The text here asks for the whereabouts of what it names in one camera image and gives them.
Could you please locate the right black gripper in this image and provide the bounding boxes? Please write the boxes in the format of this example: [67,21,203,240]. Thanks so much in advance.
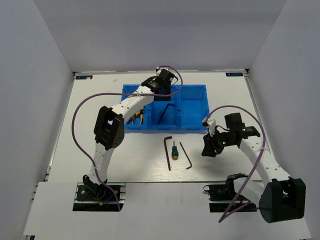
[201,128,236,158]

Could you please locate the dark hex key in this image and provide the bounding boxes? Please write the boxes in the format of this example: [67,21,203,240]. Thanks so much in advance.
[157,103,175,125]

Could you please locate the thin hex key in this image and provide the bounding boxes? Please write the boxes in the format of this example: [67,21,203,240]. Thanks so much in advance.
[179,142,193,170]

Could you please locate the yellow-handled needle-nose pliers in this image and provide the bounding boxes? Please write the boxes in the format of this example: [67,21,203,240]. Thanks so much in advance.
[135,109,144,125]

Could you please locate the green orange-tipped screwdriver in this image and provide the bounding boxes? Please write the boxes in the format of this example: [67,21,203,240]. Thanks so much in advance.
[171,141,179,161]

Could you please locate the orange-handled small pliers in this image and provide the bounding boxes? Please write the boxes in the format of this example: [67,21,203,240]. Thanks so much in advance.
[128,112,140,125]

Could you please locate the large hex key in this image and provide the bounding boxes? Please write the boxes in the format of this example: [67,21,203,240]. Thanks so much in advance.
[163,136,172,171]

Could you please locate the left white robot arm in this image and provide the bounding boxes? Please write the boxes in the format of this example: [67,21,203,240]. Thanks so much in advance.
[83,69,176,200]

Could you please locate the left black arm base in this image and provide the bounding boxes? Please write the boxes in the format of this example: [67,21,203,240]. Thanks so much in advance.
[72,183,126,212]

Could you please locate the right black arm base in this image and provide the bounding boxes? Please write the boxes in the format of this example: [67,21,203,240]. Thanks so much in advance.
[203,184,258,213]

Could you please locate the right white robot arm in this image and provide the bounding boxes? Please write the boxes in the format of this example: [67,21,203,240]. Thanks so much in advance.
[201,112,306,223]

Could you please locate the blue three-compartment plastic bin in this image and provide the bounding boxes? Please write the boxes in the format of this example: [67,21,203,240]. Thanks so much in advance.
[125,84,209,132]

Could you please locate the right corner logo sticker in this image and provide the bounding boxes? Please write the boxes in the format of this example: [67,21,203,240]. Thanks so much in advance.
[225,72,244,77]

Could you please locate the corner logo sticker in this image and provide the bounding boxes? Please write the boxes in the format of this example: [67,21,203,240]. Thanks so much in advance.
[225,72,244,77]
[75,75,93,80]

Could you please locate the left corner logo sticker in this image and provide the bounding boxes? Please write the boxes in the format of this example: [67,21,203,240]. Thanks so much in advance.
[75,75,93,80]

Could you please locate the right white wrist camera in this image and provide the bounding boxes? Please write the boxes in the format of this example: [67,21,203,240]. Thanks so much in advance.
[201,116,216,137]

